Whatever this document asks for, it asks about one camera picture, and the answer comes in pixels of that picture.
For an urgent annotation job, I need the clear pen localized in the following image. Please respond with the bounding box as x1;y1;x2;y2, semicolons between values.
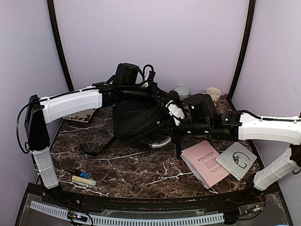
75;183;97;190

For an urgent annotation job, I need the yellow highlighter pen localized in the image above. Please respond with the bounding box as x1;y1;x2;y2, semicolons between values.
71;176;96;186

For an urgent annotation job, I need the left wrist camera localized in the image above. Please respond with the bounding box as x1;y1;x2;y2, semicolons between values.
113;63;140;85

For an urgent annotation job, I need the white mug with print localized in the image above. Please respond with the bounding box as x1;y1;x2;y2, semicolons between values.
206;87;222;103

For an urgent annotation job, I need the white cable duct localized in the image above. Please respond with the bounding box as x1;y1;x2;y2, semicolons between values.
30;201;225;226

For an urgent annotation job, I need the pink Warm Chord book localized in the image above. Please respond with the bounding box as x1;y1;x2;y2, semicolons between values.
181;141;230;189

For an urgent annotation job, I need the grey book with G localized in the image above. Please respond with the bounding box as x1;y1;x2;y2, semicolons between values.
215;142;257;181

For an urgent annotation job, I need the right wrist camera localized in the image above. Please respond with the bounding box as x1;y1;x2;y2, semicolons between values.
185;94;218;120

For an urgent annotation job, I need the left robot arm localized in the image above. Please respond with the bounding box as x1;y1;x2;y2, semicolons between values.
22;82;171;205

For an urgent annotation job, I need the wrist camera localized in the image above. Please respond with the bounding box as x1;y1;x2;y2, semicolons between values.
113;63;140;85
185;94;218;120

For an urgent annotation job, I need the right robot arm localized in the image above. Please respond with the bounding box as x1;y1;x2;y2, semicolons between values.
166;98;301;204

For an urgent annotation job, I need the right black frame post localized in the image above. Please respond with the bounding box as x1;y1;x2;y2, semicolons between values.
228;0;256;101

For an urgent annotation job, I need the black front table rail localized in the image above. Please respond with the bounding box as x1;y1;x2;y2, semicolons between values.
26;183;261;212

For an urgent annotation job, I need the small circuit board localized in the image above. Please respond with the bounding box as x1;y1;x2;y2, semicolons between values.
67;211;88;223

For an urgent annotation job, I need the celadon bowl at back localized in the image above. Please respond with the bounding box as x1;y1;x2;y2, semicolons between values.
173;86;190;100

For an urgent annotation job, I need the black student bag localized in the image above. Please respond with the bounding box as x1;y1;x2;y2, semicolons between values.
79;102;176;157

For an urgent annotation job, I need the left black frame post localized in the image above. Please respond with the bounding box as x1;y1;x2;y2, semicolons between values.
47;0;75;91

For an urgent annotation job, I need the black frame post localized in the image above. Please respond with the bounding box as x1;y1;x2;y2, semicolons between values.
228;0;256;101
47;0;75;91

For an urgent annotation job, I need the black and blue marker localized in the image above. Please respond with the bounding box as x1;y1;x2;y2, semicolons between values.
68;169;89;179

